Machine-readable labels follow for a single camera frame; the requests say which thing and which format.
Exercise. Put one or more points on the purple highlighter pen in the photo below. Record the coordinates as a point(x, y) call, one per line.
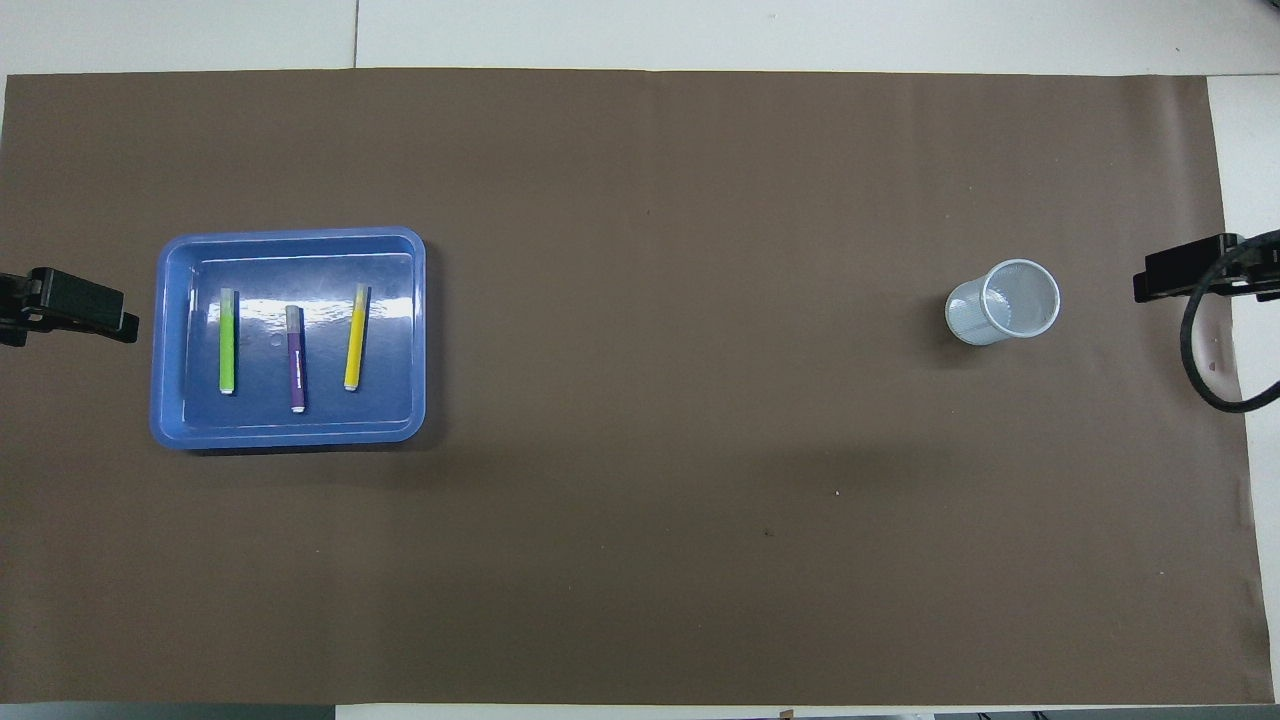
point(296, 365)

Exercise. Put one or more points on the green highlighter pen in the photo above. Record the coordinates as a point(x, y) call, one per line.
point(227, 345)

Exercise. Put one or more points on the translucent plastic cup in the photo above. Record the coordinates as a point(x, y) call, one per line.
point(975, 318)

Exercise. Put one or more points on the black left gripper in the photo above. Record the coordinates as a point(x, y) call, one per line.
point(12, 305)

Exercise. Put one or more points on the brown table mat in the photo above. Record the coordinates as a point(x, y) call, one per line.
point(640, 450)

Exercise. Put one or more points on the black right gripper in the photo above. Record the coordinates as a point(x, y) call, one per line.
point(1262, 280)

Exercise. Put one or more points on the blue plastic tray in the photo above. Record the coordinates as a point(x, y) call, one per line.
point(390, 400)

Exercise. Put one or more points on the yellow highlighter pen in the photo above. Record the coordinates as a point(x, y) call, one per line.
point(354, 340)

